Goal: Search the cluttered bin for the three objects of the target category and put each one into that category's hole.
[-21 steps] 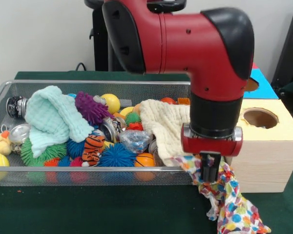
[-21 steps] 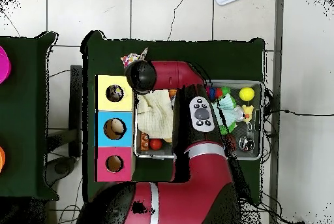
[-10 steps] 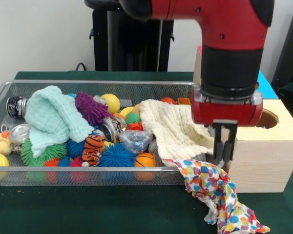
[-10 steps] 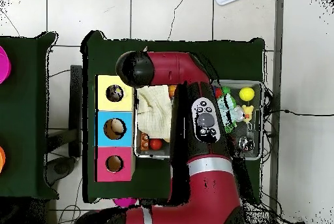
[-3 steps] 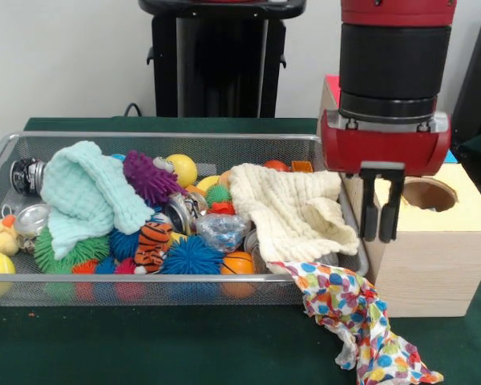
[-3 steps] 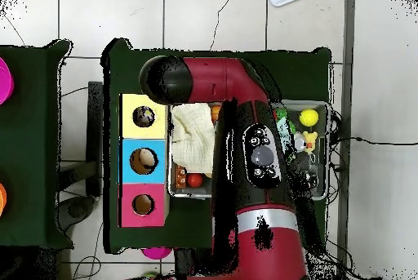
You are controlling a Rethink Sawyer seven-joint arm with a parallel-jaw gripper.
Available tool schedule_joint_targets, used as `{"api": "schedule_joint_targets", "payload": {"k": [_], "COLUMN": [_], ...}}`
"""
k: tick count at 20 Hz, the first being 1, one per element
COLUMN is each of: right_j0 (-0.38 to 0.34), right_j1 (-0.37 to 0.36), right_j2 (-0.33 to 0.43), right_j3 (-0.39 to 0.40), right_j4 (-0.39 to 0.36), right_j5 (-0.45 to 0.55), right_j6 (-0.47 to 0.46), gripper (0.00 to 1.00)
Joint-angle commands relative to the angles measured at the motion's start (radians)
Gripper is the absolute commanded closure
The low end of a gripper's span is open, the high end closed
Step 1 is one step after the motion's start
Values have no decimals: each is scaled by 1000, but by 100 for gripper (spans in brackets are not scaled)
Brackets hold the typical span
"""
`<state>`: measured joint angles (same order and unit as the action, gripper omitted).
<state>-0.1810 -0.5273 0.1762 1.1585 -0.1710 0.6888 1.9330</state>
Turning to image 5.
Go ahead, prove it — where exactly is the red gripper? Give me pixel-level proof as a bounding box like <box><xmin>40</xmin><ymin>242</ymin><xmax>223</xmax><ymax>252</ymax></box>
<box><xmin>319</xmin><ymin>108</ymin><xmax>453</xmax><ymax>243</ymax></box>

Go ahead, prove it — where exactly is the wooden box with three holes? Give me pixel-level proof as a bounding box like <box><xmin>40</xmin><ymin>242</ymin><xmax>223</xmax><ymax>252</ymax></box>
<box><xmin>316</xmin><ymin>74</ymin><xmax>481</xmax><ymax>318</ymax></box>

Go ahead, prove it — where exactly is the cream knitted cloth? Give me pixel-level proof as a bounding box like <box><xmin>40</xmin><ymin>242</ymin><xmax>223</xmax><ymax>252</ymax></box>
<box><xmin>228</xmin><ymin>162</ymin><xmax>362</xmax><ymax>275</ymax></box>

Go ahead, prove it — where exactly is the small orange basketball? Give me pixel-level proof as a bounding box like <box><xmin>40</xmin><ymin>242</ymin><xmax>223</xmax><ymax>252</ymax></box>
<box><xmin>220</xmin><ymin>251</ymin><xmax>257</xmax><ymax>277</ymax></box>

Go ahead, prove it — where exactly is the blue spiky ball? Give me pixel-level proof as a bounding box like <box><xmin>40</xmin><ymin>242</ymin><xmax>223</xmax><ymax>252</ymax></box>
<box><xmin>160</xmin><ymin>235</ymin><xmax>225</xmax><ymax>276</ymax></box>

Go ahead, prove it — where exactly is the tiger plush toy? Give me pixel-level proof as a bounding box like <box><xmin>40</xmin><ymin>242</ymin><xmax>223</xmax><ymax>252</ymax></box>
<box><xmin>134</xmin><ymin>221</ymin><xmax>176</xmax><ymax>274</ymax></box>

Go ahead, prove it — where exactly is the purple spiky toy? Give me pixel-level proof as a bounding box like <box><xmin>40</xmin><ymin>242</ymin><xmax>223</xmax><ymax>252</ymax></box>
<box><xmin>123</xmin><ymin>150</ymin><xmax>188</xmax><ymax>204</ymax></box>

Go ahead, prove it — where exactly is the green spiky ball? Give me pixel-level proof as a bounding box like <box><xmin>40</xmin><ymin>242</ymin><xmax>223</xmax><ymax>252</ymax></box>
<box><xmin>34</xmin><ymin>224</ymin><xmax>111</xmax><ymax>274</ymax></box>

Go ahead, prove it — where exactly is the mint green cloth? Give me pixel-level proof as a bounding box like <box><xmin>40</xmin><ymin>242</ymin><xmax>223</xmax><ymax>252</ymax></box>
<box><xmin>39</xmin><ymin>140</ymin><xmax>156</xmax><ymax>261</ymax></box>

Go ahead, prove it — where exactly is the yellow plush duck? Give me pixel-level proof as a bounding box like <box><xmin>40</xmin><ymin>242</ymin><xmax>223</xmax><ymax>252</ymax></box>
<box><xmin>0</xmin><ymin>215</ymin><xmax>20</xmax><ymax>257</ymax></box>

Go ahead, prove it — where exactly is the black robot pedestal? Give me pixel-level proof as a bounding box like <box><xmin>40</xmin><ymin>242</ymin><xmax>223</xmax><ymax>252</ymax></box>
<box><xmin>138</xmin><ymin>0</ymin><xmax>308</xmax><ymax>119</ymax></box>

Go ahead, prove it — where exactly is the wire mesh bin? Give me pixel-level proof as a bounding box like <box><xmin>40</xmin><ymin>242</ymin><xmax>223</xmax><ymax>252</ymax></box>
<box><xmin>0</xmin><ymin>131</ymin><xmax>370</xmax><ymax>308</ymax></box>

